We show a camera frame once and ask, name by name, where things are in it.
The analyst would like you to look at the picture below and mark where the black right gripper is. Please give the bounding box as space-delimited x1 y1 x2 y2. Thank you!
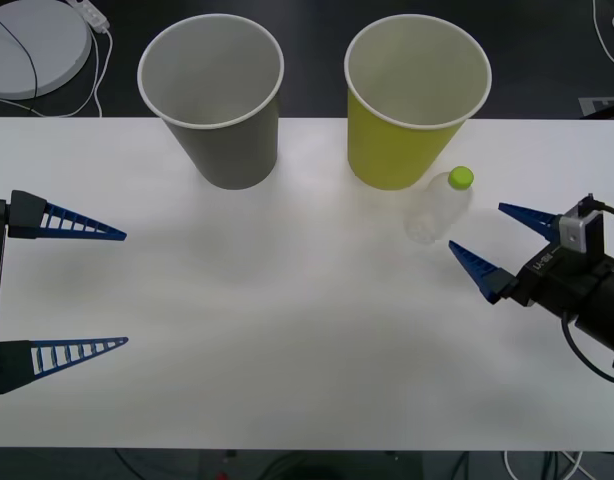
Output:
447 202 614 321

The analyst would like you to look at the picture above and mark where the clear bottle with green cap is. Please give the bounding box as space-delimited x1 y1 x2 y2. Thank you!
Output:
404 166 476 246

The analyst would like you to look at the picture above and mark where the yellow-green plastic waste bin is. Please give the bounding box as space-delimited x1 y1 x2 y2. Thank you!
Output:
343 18 493 192

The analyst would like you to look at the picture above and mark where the black white floor marker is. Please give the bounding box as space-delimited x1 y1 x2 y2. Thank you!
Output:
579 96 614 120

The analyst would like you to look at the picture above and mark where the white round lamp base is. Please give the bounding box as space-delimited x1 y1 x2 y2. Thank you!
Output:
0 0 93 100

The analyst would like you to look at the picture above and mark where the grey plastic waste bin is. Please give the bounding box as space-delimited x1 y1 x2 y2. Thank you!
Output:
136 13 286 191

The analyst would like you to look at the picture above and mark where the white power strip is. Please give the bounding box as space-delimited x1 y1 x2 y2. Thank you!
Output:
69 0 111 34

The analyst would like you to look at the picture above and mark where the white cable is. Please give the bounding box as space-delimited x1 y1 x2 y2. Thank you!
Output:
591 0 614 66
61 27 116 120
503 448 588 480

